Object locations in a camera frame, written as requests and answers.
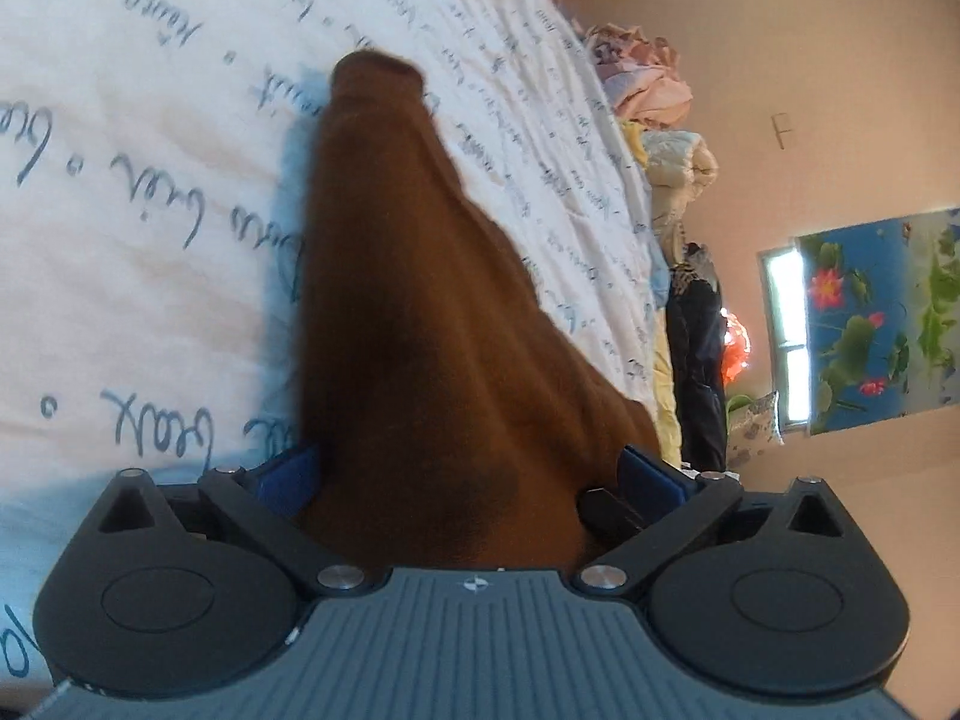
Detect floral print pillow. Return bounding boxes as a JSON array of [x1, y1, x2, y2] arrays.
[[723, 390, 785, 472]]

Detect lotus flower print curtain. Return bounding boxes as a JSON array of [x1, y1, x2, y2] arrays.
[[793, 205, 960, 437]]

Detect brown knit garment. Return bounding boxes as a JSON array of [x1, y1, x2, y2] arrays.
[[295, 51, 665, 572]]

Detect orange plastic bag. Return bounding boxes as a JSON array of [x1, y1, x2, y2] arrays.
[[720, 310, 752, 392]]

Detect white script-printed bed sheet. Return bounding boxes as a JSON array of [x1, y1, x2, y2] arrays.
[[0, 0, 661, 691]]

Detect cream yellow clothes pile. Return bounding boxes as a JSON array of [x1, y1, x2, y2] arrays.
[[619, 123, 722, 244]]

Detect pink clothes pile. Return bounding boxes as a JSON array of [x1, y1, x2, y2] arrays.
[[583, 22, 695, 127]]

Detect yellow cloth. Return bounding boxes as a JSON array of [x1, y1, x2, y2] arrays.
[[651, 330, 685, 467]]

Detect dark navy clothes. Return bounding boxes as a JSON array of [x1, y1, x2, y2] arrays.
[[663, 240, 730, 475]]

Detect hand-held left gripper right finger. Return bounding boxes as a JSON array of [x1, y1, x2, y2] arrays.
[[573, 444, 860, 598]]

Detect window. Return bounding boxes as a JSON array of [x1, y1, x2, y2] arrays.
[[757, 243, 812, 434]]

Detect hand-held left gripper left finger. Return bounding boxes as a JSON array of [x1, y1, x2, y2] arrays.
[[96, 444, 370, 598]]

